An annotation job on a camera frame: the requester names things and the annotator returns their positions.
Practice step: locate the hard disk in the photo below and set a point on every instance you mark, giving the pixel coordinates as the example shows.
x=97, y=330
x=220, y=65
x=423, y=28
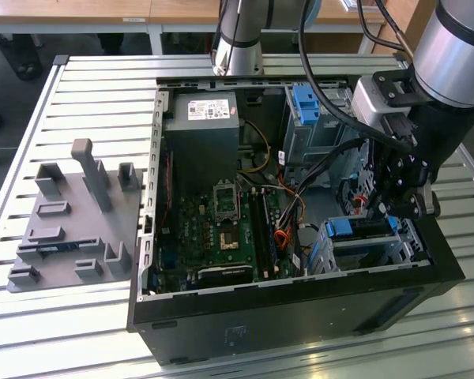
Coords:
x=339, y=230

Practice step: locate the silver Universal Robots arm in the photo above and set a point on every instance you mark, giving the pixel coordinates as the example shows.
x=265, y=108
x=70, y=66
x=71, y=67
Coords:
x=450, y=51

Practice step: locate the metal disk bay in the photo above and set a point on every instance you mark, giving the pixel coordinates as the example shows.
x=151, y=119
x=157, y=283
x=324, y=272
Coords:
x=371, y=252

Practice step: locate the black RAM slot bank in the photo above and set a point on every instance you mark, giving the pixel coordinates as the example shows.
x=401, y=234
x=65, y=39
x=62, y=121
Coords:
x=265, y=233

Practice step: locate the black case fan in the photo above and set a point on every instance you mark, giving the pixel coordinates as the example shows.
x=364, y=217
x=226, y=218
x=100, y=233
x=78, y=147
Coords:
x=351, y=197

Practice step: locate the metal optical drive bay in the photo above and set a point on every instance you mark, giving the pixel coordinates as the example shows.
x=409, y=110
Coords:
x=324, y=142

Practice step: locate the blue empty drive carrier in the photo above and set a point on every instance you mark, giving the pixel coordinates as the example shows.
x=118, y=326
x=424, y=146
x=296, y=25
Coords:
x=306, y=104

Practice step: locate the blue plastic bay latch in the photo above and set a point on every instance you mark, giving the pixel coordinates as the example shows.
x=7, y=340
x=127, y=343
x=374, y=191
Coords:
x=316, y=252

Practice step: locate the CPU socket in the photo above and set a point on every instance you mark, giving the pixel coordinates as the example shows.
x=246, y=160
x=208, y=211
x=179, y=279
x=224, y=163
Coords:
x=229, y=241

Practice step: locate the grey power supply unit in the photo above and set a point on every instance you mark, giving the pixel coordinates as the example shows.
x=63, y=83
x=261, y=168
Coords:
x=201, y=138

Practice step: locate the black open PC case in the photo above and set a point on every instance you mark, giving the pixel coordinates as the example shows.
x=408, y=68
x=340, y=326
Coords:
x=260, y=316

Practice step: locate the black graphics card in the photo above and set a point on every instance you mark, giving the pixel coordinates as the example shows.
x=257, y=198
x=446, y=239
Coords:
x=227, y=276

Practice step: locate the green Dell motherboard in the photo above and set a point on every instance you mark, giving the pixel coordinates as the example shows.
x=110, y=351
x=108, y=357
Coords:
x=197, y=237

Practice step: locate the grey parts rack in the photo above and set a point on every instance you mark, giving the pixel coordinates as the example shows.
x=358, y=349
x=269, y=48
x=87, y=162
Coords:
x=75, y=221

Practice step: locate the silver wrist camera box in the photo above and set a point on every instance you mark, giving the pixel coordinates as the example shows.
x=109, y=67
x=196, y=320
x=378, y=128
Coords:
x=369, y=106

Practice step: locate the wooden desk white frame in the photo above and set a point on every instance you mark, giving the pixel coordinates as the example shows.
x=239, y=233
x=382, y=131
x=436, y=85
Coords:
x=83, y=12

